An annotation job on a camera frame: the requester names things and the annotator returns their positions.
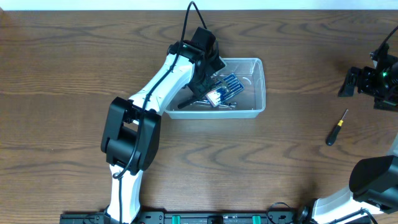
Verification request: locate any blue screwdriver set case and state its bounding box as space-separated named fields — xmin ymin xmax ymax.
xmin=205 ymin=73 xmax=244 ymax=107

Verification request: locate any small claw hammer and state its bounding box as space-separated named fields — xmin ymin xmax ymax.
xmin=177 ymin=79 xmax=215 ymax=109

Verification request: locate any silver double ring wrench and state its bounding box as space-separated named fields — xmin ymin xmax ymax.
xmin=193 ymin=100 xmax=237 ymax=109

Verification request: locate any black yellow screwdriver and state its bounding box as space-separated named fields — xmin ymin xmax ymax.
xmin=325 ymin=109 xmax=348 ymax=146

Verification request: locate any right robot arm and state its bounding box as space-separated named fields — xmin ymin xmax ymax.
xmin=292 ymin=40 xmax=397 ymax=223

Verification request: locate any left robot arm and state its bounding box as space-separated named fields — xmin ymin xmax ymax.
xmin=101 ymin=27 xmax=225 ymax=223

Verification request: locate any clear plastic container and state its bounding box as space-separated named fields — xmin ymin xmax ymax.
xmin=165 ymin=58 xmax=266 ymax=119

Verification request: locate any right black cable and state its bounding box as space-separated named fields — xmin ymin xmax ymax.
xmin=266 ymin=201 xmax=379 ymax=224

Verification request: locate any black cable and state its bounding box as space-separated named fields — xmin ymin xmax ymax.
xmin=112 ymin=1 xmax=208 ymax=224
xmin=266 ymin=201 xmax=379 ymax=224

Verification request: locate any left black cable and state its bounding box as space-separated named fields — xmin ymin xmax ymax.
xmin=112 ymin=1 xmax=208 ymax=224

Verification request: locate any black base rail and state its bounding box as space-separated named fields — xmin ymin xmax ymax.
xmin=59 ymin=210 xmax=307 ymax=224

